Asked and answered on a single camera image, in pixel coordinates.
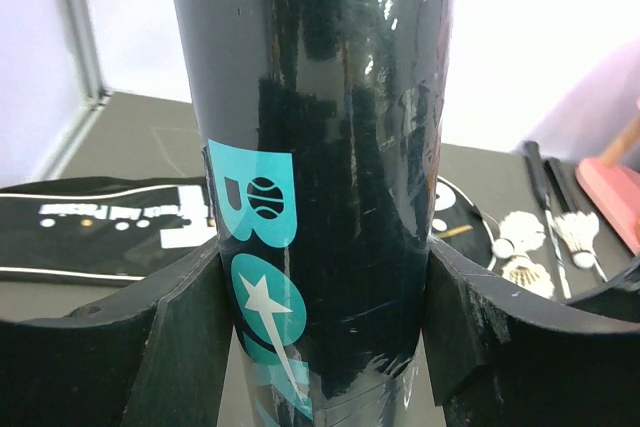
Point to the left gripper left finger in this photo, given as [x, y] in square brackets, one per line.
[151, 354]

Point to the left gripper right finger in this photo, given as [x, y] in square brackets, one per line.
[499, 355]

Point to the white shuttlecock pair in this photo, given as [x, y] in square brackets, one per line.
[531, 276]
[519, 233]

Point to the black shuttlecock tube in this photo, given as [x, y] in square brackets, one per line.
[321, 130]

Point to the white badminton racket left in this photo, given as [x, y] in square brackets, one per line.
[541, 191]

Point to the black sport racket bag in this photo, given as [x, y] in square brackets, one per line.
[113, 232]

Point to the pink three-tier shelf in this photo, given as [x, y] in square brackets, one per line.
[614, 187]

